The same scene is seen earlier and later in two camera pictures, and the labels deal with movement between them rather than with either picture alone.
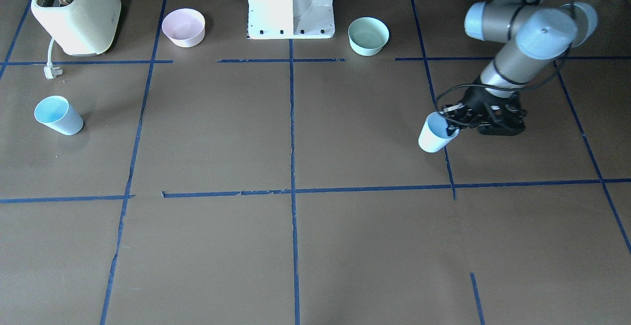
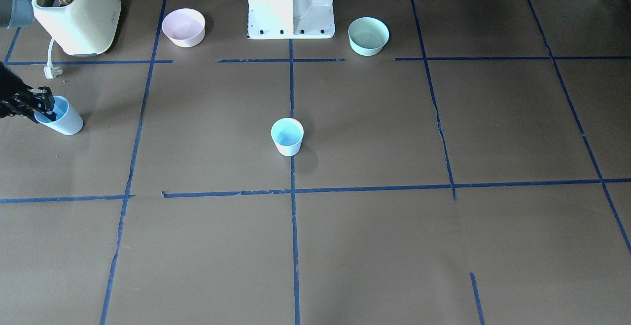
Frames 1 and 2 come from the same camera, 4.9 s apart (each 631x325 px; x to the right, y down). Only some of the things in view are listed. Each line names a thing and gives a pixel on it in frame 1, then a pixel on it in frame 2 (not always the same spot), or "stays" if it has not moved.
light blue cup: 434,134 to 287,133
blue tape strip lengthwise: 451,179 stays
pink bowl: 184,27 stays
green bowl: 368,36 stays
